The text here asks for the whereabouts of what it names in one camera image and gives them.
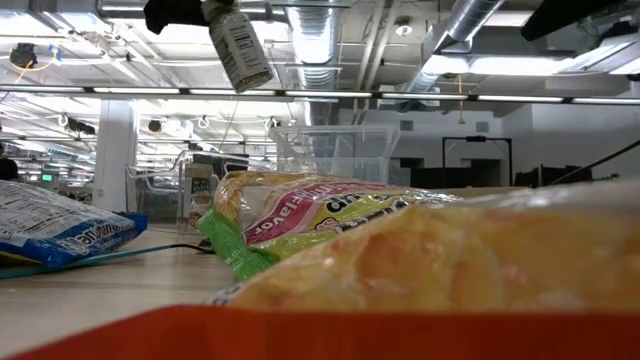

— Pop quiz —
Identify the yellow ramen packet green edge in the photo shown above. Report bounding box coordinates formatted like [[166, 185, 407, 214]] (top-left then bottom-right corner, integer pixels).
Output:
[[197, 169, 462, 282]]

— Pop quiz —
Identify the black ceiling cord reel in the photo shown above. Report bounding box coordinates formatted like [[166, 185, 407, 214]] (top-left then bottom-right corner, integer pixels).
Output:
[[8, 42, 39, 70]]

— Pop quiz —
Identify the wide silver ceiling duct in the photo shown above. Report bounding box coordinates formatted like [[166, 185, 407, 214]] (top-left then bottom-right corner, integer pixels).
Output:
[[285, 0, 347, 126]]

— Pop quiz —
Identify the white-lidded spice jar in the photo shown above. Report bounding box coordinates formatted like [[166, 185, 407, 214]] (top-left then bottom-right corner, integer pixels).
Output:
[[201, 0, 276, 95]]

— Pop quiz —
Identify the yellow hanging cord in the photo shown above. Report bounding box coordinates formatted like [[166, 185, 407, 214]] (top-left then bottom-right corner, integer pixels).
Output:
[[456, 74, 465, 126]]

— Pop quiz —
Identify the slanted silver ceiling duct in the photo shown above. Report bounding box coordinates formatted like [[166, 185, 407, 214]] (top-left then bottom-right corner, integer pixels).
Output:
[[399, 0, 506, 96]]

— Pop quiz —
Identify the white column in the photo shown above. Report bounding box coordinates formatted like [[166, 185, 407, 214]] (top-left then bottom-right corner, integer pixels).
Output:
[[92, 98, 140, 214]]

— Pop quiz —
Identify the blue ramen packet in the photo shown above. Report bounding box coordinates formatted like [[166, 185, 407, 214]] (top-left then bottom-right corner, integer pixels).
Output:
[[0, 179, 150, 270]]

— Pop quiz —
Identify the person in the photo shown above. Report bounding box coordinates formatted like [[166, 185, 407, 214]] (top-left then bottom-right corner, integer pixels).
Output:
[[0, 143, 20, 182]]

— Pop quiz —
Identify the clear plastic container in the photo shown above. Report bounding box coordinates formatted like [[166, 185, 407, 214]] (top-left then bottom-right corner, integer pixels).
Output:
[[268, 124, 402, 185]]

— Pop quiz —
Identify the orange ramen packet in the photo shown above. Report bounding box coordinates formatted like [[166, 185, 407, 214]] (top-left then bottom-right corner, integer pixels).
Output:
[[9, 179, 640, 360]]

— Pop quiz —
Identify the black metal rack frame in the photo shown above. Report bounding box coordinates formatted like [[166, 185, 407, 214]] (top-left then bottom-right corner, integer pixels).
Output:
[[441, 135, 514, 189]]

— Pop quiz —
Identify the black metal rig frame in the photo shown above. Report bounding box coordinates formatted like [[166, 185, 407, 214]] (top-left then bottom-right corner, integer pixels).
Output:
[[0, 83, 640, 105]]

